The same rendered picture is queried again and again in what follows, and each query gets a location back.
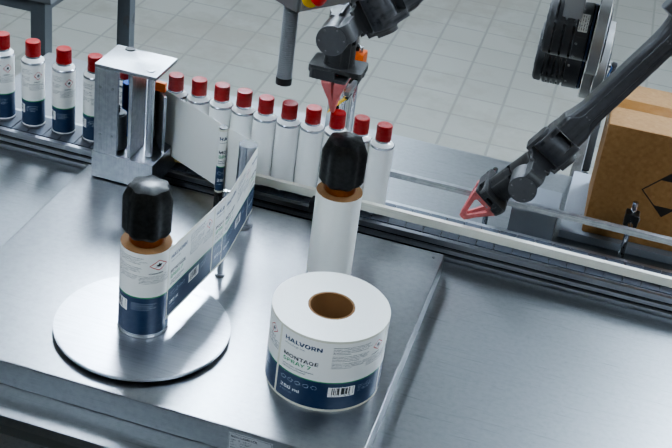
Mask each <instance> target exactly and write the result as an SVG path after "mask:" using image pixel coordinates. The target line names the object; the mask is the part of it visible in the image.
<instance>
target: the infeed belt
mask: <svg viewBox="0 0 672 448"><path fill-rule="evenodd" d="M0 126H2V127H6V128H10V129H14V130H18V131H22V132H26V133H30V134H34V135H38V136H42V137H46V138H50V139H54V140H57V141H61V142H65V143H69V144H73V145H77V146H81V147H85V148H89V149H94V144H90V143H87V142H85V141H83V139H82V129H83V126H79V125H75V133H74V134H72V135H70V136H58V135H55V134H54V133H53V132H52V119H51V118H47V117H45V125H44V126H43V127H41V128H36V129H32V128H27V127H25V126H23V125H22V111H19V110H16V117H15V118H14V119H12V120H9V121H0ZM171 169H172V170H176V171H180V172H184V173H188V174H192V175H196V176H200V175H199V174H197V173H196V172H194V171H193V170H191V169H190V168H188V167H187V166H185V165H184V164H182V163H175V165H174V166H173V167H172V168H171ZM200 177H202V176H200ZM254 190H255V191H259V192H263V193H267V194H271V195H275V196H279V197H283V198H287V199H291V200H295V201H299V202H303V203H307V204H309V201H310V200H311V198H312V197H300V196H298V195H296V194H294V193H292V192H277V191H274V190H273V189H271V188H270V187H268V186H265V187H256V186H254ZM385 205H386V206H390V207H394V208H398V209H402V210H406V211H410V212H412V211H413V212H414V213H418V214H422V215H426V216H429V215H430V217H435V218H439V219H443V220H447V221H451V222H455V223H459V224H463V225H467V226H471V227H475V228H479V229H481V228H482V229H483V230H487V231H491V232H495V233H499V230H496V229H492V228H488V227H484V226H483V227H482V226H480V225H476V224H472V223H468V222H465V224H464V221H460V220H456V219H452V218H448V219H447V217H444V216H440V215H436V214H432V213H431V214H430V213H428V212H424V211H420V210H416V209H414V210H413V209H412V208H408V207H404V206H400V205H396V204H392V203H388V202H385ZM395 206H396V207H395ZM359 217H362V218H366V219H370V220H374V221H378V222H382V223H386V224H390V225H394V226H398V227H402V228H406V229H410V230H414V231H418V232H422V233H426V234H430V235H434V236H438V237H442V238H446V239H449V240H453V241H457V242H461V243H465V244H469V245H473V246H477V247H481V248H485V249H489V250H493V251H497V252H501V253H505V254H509V255H513V256H517V257H521V258H525V259H529V260H533V261H537V262H541V263H545V264H548V265H552V266H556V267H560V268H564V269H568V270H572V271H576V272H580V273H584V274H588V275H592V276H596V277H600V278H604V279H608V280H612V281H616V282H620V283H624V284H628V285H632V286H636V287H640V288H643V289H647V290H651V291H655V292H659V293H663V294H667V295H671V296H672V288H670V287H666V286H662V285H658V284H654V283H650V282H646V281H642V280H638V279H634V278H630V277H626V276H622V275H618V274H614V273H610V272H606V271H602V270H598V269H594V268H590V267H586V266H582V265H578V264H574V263H570V262H566V261H562V260H558V259H554V258H550V257H546V256H542V255H538V254H534V253H530V252H526V251H523V250H519V249H515V248H511V247H507V246H503V245H499V244H495V243H491V242H487V241H483V240H479V239H475V238H471V237H467V236H463V235H459V234H455V233H451V232H447V231H443V230H439V229H435V228H431V227H427V226H423V225H419V224H415V223H411V222H407V221H403V220H399V219H395V218H391V217H387V216H383V215H370V214H367V213H364V212H363V211H362V210H360V216H359ZM499 234H503V235H507V236H511V237H515V238H516V237H517V238H519V239H523V240H527V241H531V242H534V240H535V239H532V238H528V237H524V236H520V235H518V236H517V235H516V234H512V233H508V232H504V231H500V233H499ZM535 243H539V244H543V245H547V246H551V247H552V243H548V242H544V241H540V240H535ZM553 247H555V248H559V249H563V250H567V251H570V248H569V247H565V246H561V245H557V244H553ZM571 252H575V253H579V254H583V255H587V256H591V257H595V258H599V259H603V260H606V257H605V256H601V255H597V254H593V253H589V255H588V252H585V251H581V250H577V249H573V248H571ZM607 261H611V262H615V263H619V264H623V265H624V261H621V260H617V259H613V258H609V257H607ZM625 265H627V266H631V267H635V268H639V269H642V268H643V270H647V271H651V272H655V273H659V274H661V270H657V269H653V268H649V267H645V266H644V267H643V266H641V265H637V264H633V263H629V262H625Z"/></svg>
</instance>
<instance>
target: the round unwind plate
mask: <svg viewBox="0 0 672 448"><path fill-rule="evenodd" d="M118 300H119V276H115V277H110V278H106V279H102V280H99V281H96V282H93V283H91V284H88V285H86V286H84V287H82V288H81V289H79V290H77V291H76V292H74V293H73V294H71V295H70V296H69V297H68V298H67V299H66V300H65V301H64V302H63V303H62V304H61V305H60V307H59V308H58V310H57V312H56V314H55V317H54V321H53V333H54V337H55V340H56V342H57V345H58V346H59V348H60V349H61V350H62V352H63V353H64V354H65V355H66V356H67V357H68V358H69V359H70V360H72V361H73V362H74V363H76V364H77V365H79V366H81V367H82V368H84V369H86V370H88V371H90V372H93V373H95V374H98V375H101V376H104V377H108V378H112V379H117V380H123V381H132V382H155V381H164V380H170V379H175V378H179V377H182V376H185V375H188V374H191V373H193V372H196V371H198V370H200V369H202V368H204V367H205V366H207V365H209V364H210V363H211V362H213V361H214V360H215V359H216V358H217V357H218V356H219V355H220V354H221V353H222V352H223V350H224V349H225V347H226V345H227V344H228V341H229V338H230V331H231V326H230V320H229V317H228V315H227V313H226V311H225V309H224V308H223V306H222V305H221V304H220V303H219V302H218V301H217V300H216V299H215V298H214V297H213V296H212V295H210V294H209V293H207V292H206V291H204V290H203V289H201V288H199V287H197V288H196V289H195V290H194V291H193V292H192V293H191V294H190V295H189V296H188V297H187V298H186V299H185V300H184V301H183V302H182V303H181V304H180V305H179V306H178V307H177V308H176V309H175V310H174V311H173V313H172V314H171V315H170V316H169V317H168V319H169V325H168V328H167V329H166V331H165V332H163V333H162V334H160V335H158V336H155V337H152V338H135V337H131V336H129V335H127V334H125V333H123V332H122V331H121V330H120V329H119V327H118V325H117V319H118Z"/></svg>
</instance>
